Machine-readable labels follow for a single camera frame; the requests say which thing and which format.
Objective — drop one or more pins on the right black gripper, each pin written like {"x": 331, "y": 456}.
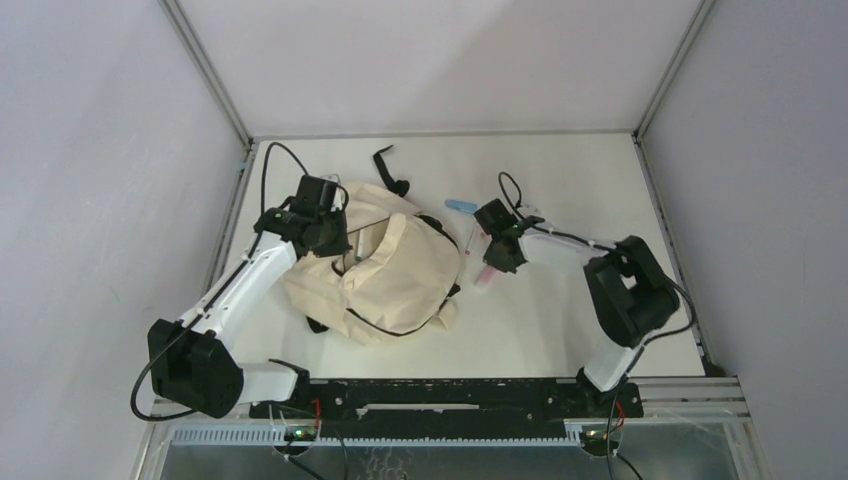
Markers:
{"x": 492, "y": 257}

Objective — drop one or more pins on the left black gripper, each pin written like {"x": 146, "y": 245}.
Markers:
{"x": 341, "y": 246}

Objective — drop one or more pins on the pink highlighter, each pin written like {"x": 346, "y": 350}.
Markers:
{"x": 485, "y": 277}

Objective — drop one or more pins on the light blue eraser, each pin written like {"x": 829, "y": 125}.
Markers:
{"x": 464, "y": 207}

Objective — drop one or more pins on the beige canvas student bag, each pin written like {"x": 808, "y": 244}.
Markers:
{"x": 407, "y": 279}

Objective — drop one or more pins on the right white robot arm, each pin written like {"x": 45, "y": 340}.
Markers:
{"x": 632, "y": 296}

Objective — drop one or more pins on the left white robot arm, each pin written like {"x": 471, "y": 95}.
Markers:
{"x": 191, "y": 362}

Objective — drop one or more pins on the pink marker pen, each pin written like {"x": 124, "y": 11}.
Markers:
{"x": 469, "y": 245}

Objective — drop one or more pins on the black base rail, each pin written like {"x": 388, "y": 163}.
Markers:
{"x": 453, "y": 409}

